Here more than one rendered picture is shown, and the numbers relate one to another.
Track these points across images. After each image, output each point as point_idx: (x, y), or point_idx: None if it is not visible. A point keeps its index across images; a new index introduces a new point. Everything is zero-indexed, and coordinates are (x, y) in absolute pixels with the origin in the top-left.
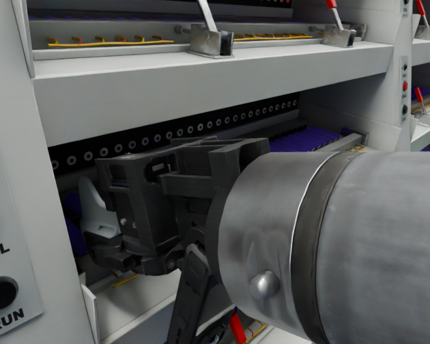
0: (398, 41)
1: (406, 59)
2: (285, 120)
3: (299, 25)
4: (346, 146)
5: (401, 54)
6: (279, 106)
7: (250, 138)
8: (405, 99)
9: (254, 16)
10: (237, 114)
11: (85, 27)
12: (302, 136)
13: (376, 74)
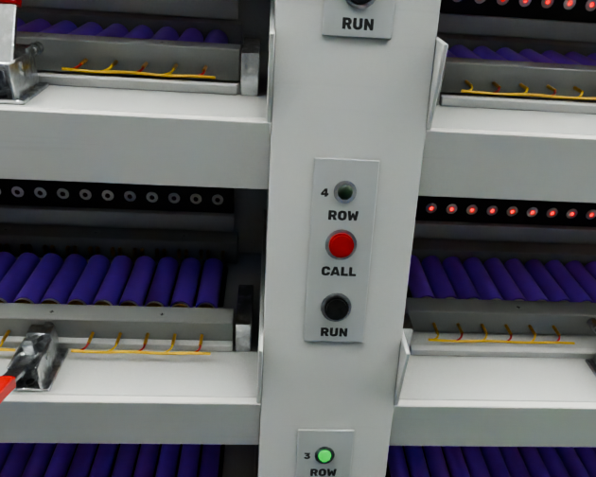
0: (309, 115)
1: (362, 170)
2: (184, 228)
3: None
4: (145, 326)
5: (331, 154)
6: (161, 196)
7: (30, 235)
8: (345, 281)
9: (92, 11)
10: (22, 185)
11: None
12: (134, 269)
13: (195, 185)
